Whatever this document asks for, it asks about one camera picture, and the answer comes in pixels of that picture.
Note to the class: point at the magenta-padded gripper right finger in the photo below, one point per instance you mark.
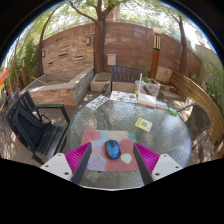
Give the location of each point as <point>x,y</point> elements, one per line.
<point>163,165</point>

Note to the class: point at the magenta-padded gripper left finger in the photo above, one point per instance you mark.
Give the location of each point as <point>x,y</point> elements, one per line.
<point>60,165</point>

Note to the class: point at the blue and black computer mouse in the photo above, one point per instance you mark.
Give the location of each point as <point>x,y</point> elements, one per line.
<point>112,150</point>

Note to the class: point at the floral pink mouse pad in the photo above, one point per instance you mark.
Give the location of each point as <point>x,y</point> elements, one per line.
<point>96,140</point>

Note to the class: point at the yellow square card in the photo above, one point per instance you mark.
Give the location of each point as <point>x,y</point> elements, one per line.
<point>143,124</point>

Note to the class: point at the black slatted armchair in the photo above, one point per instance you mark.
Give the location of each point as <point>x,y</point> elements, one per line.
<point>30,130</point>

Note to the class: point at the green marker pen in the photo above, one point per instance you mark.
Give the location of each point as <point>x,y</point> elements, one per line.
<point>172,111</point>

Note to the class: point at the thin pale book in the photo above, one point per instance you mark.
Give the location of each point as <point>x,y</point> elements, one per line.
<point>162,105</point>

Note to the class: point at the stone brick raised planter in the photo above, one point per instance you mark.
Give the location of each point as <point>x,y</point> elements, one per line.
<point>63,91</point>

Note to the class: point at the curved wooden slat bench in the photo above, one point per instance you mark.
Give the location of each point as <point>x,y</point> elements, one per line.
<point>196,96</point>

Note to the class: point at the white planter box with plants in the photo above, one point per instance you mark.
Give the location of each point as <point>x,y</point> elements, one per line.
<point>153,88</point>

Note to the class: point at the colourful printed sheet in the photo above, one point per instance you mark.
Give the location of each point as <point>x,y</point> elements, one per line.
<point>123,96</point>

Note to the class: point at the clear plastic cup with straw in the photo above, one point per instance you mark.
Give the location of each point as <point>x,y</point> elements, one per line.
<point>140,86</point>

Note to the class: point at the dark wooden slatted chair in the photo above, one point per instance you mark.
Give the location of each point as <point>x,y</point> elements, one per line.
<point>125,74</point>

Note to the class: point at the slim tree trunk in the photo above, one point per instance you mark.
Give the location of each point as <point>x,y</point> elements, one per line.
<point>183,50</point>

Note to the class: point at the large forked tree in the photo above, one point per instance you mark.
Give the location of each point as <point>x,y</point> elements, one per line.
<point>100,43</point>

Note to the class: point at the wooden garden lamp post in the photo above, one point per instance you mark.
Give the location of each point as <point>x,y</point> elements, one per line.
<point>155,56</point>

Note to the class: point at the small wall lamp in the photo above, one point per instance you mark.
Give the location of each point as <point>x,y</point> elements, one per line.
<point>43,53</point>

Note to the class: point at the grey wall utility box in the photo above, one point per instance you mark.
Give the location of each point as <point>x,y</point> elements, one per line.
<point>111,59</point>

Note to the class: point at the dark wall lamp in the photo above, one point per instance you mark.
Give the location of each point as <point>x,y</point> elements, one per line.
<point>88,40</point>

